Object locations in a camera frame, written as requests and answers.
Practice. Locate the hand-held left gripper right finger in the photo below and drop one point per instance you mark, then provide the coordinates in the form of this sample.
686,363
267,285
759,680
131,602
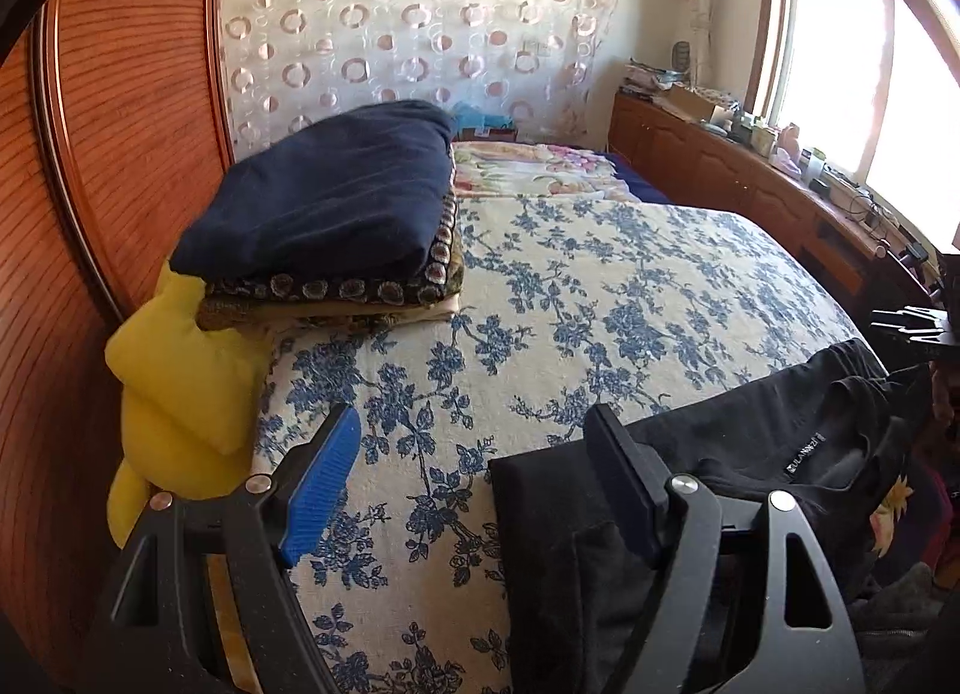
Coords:
626,484

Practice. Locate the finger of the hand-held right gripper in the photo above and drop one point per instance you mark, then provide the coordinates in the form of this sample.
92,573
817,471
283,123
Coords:
904,326

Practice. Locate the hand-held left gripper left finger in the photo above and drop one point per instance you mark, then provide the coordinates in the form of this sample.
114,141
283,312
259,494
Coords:
322,484

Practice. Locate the black printed t-shirt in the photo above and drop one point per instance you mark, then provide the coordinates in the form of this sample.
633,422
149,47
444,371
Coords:
750,439

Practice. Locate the person's right hand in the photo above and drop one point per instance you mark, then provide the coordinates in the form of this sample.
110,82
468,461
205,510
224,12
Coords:
946,409

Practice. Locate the person's dark floral clothing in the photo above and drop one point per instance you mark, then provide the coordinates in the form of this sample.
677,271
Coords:
892,506

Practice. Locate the yellow pillow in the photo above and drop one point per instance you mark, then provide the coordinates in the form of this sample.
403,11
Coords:
180,379

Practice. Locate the blue and white floral bedsheet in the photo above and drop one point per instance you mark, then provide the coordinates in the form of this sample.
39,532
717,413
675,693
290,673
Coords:
562,304

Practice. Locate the dark patterned folded cloth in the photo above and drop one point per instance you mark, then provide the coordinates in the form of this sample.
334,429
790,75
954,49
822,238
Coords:
360,289

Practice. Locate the pink container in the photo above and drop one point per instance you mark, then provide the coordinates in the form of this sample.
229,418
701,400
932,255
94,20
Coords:
787,145

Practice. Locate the long wooden cabinet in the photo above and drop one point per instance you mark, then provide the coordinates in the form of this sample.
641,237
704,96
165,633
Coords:
712,162

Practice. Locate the wooden framed window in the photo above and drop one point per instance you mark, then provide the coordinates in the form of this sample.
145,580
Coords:
825,64

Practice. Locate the navy folded cloth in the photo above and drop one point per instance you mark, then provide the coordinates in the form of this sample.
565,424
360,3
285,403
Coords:
322,192

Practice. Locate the navy bed sheet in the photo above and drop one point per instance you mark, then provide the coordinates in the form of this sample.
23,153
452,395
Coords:
637,184

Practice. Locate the open cardboard box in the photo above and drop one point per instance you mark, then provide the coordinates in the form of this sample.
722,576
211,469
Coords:
690,103

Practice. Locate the floral blanket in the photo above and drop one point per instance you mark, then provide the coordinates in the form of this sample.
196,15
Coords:
525,169

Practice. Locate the small desk fan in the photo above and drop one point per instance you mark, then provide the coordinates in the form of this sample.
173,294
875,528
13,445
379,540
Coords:
680,57

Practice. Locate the pile of clutter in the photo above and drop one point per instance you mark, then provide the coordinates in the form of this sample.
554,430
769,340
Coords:
645,79

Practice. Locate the small cardboard box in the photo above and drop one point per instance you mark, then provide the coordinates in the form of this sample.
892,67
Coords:
499,134

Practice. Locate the sheer circle-patterned curtain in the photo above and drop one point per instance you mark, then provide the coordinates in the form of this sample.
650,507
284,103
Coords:
375,12

